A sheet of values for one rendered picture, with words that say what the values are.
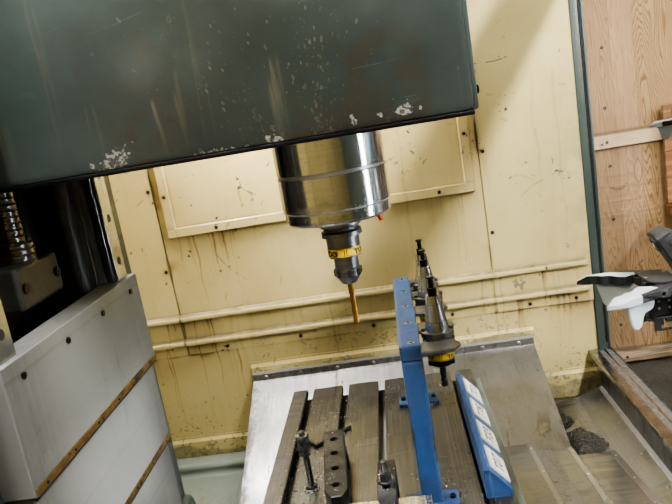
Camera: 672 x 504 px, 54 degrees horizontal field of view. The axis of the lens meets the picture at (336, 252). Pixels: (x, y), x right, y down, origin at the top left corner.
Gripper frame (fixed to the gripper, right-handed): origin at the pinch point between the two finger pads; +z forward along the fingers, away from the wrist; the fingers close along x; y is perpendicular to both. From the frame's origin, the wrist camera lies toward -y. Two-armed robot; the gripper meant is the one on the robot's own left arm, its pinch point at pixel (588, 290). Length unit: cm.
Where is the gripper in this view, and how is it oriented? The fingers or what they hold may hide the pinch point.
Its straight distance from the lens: 116.5
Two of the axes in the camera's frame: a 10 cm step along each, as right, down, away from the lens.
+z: -9.9, 1.5, 0.8
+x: 0.5, -2.2, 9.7
